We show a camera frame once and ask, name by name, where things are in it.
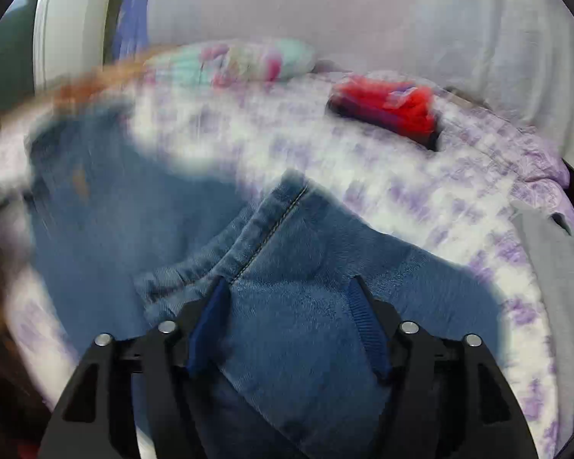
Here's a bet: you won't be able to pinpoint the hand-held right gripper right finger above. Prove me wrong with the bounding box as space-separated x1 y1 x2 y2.
347 276 539 459

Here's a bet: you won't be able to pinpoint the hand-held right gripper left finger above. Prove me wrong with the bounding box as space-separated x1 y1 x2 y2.
38 276 231 459

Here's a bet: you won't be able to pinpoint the blue denim pants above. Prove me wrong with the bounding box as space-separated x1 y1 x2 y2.
26 100 508 459

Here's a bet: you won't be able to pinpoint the grey garment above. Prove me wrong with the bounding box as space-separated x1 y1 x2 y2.
509 199 574 345

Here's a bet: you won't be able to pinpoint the folded red garment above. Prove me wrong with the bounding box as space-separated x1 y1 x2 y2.
332 74 436 142

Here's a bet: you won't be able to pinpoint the folded pink teal floral blanket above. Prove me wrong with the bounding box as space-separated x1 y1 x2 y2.
146 41 316 87

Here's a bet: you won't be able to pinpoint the orange brown cloth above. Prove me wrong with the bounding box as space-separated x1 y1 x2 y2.
0 45 173 125

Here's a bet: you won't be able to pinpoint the white lace cloth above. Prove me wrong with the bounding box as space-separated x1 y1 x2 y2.
146 0 574 154

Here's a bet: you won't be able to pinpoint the blue patterned cloth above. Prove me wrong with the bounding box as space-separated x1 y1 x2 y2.
112 0 156 60

